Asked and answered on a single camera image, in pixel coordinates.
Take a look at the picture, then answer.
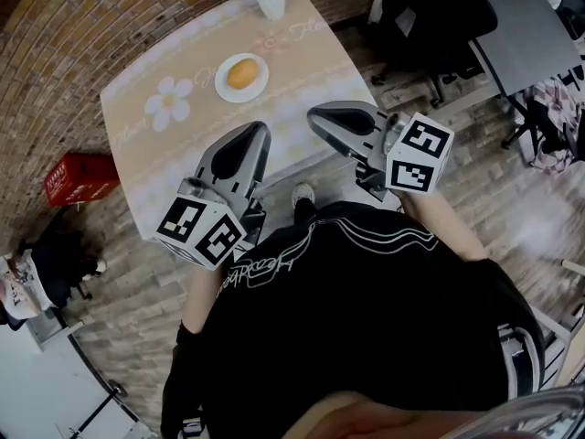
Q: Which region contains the person's black trouser leg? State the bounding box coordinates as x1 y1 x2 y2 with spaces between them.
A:
292 198 320 230

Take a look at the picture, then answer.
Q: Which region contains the person's white shoe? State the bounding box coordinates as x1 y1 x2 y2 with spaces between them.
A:
291 182 317 210

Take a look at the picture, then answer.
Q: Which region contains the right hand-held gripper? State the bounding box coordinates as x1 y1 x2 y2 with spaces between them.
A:
305 101 456 201

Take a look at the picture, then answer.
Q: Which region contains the white printed cloth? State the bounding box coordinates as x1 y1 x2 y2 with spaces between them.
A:
0 248 52 320

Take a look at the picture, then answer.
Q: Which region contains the person's black printed shirt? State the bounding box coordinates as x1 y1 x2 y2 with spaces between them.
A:
159 201 548 439

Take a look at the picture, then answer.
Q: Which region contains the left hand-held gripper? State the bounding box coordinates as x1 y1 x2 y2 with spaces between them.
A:
154 120 273 272

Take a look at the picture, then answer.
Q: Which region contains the beige flower-print tablecloth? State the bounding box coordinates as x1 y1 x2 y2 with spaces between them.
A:
99 0 380 242

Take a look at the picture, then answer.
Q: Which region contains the red cardboard box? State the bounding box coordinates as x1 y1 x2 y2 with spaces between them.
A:
45 151 122 209

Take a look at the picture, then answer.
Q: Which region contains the white table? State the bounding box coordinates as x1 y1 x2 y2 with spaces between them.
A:
0 316 154 439

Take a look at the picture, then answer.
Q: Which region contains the person's left forearm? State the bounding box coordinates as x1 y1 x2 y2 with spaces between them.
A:
184 261 232 337

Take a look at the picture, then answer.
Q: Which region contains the grey desk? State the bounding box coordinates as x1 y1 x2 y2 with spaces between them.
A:
460 0 584 98

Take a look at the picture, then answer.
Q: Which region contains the golden bread bun food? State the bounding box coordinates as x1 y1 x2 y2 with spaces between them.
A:
227 59 261 91

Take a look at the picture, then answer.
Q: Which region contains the white round plate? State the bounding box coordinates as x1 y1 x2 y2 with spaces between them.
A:
214 52 271 104

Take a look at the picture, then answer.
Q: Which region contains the pink plaid garment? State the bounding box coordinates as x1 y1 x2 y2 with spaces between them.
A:
522 77 585 177

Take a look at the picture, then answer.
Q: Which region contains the white furniture frame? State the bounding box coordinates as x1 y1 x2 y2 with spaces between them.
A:
496 303 585 395

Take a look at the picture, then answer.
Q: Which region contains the black chair with bag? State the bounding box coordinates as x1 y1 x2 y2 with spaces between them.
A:
16 207 109 311

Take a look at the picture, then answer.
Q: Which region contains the person's right forearm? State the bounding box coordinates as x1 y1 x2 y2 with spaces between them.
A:
400 188 491 262

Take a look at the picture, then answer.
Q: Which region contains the black office chair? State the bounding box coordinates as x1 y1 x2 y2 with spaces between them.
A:
368 0 499 109

